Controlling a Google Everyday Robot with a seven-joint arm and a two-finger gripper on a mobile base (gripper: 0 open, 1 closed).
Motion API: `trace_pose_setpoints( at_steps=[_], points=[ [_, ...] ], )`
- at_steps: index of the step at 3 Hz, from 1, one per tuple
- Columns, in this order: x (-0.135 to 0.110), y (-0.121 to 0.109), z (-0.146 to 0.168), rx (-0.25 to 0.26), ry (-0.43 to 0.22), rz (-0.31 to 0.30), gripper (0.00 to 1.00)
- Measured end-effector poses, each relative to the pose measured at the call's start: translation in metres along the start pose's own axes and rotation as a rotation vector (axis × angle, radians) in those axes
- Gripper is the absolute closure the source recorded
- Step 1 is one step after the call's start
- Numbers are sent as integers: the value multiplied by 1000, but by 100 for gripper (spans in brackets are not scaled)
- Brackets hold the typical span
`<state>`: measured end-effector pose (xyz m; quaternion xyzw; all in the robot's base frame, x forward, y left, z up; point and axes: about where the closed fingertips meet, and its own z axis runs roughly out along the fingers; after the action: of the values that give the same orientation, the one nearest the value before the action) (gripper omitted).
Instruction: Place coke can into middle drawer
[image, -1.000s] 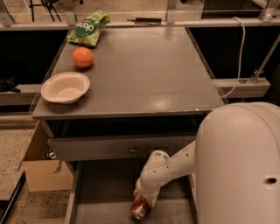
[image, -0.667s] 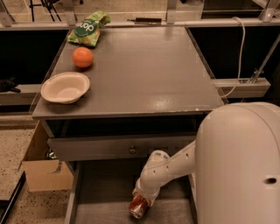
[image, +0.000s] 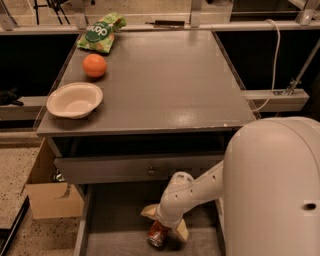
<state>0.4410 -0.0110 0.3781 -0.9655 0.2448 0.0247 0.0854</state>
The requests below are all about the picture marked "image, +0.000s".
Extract red coke can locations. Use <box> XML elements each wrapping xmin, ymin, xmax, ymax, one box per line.
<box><xmin>148</xmin><ymin>220</ymin><xmax>170</xmax><ymax>247</ymax></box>

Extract brass drawer knob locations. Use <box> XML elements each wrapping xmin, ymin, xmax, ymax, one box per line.
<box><xmin>147</xmin><ymin>166</ymin><xmax>156</xmax><ymax>176</ymax></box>

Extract black object on shelf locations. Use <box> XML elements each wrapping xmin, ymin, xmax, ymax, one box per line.
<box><xmin>0</xmin><ymin>88</ymin><xmax>24</xmax><ymax>106</ymax></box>

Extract cardboard box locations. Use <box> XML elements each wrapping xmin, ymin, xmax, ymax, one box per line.
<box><xmin>25</xmin><ymin>140</ymin><xmax>84</xmax><ymax>219</ymax></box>

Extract green chip bag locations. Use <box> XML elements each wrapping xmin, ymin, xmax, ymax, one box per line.
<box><xmin>77</xmin><ymin>12</ymin><xmax>127</xmax><ymax>54</ymax></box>

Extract white cable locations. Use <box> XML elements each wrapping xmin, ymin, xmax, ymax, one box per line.
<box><xmin>252</xmin><ymin>18</ymin><xmax>282</xmax><ymax>113</ymax></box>

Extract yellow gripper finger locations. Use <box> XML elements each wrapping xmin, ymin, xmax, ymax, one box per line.
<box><xmin>141</xmin><ymin>204</ymin><xmax>158</xmax><ymax>220</ymax></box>
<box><xmin>174</xmin><ymin>219</ymin><xmax>189</xmax><ymax>242</ymax></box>

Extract orange fruit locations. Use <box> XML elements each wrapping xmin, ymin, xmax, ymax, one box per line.
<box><xmin>82</xmin><ymin>54</ymin><xmax>107</xmax><ymax>78</ymax></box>

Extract open grey middle drawer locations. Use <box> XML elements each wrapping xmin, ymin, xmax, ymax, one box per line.
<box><xmin>73</xmin><ymin>180</ymin><xmax>225</xmax><ymax>256</ymax></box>

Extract white paper bowl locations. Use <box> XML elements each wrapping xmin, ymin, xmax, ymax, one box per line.
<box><xmin>46</xmin><ymin>82</ymin><xmax>103</xmax><ymax>119</ymax></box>

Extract grey top drawer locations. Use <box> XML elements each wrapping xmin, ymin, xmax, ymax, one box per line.
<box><xmin>54</xmin><ymin>154</ymin><xmax>223</xmax><ymax>184</ymax></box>

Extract black tripod stand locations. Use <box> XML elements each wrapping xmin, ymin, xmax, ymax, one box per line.
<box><xmin>33</xmin><ymin>0</ymin><xmax>70</xmax><ymax>24</ymax></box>

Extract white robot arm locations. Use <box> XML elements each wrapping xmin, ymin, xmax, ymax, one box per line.
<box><xmin>142</xmin><ymin>117</ymin><xmax>320</xmax><ymax>256</ymax></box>

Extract grey drawer cabinet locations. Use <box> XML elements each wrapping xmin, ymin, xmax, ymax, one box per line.
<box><xmin>36</xmin><ymin>29</ymin><xmax>259</xmax><ymax>256</ymax></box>

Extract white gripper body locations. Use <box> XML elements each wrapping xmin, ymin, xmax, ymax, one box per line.
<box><xmin>155</xmin><ymin>205</ymin><xmax>183</xmax><ymax>228</ymax></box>

